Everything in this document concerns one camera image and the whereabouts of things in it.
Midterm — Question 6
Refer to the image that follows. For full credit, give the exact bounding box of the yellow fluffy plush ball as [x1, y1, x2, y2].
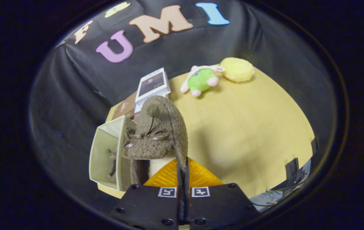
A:
[220, 57, 255, 83]

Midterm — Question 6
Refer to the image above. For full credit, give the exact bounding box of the brown fuzzy slipper shoe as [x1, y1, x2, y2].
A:
[123, 95, 189, 186]
[107, 149, 118, 179]

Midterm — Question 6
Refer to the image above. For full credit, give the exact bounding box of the grey fabric storage box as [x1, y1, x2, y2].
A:
[89, 116, 137, 192]

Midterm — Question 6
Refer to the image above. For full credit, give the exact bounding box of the green and pink plush toy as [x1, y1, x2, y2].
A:
[180, 65, 225, 97]

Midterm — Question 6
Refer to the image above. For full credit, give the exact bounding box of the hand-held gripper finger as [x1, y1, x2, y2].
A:
[184, 157, 260, 230]
[109, 157, 185, 230]

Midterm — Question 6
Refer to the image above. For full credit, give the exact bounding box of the black backdrop cloth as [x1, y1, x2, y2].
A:
[30, 0, 335, 211]

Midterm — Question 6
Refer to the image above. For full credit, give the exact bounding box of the brown cover book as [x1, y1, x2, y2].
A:
[112, 92, 137, 121]

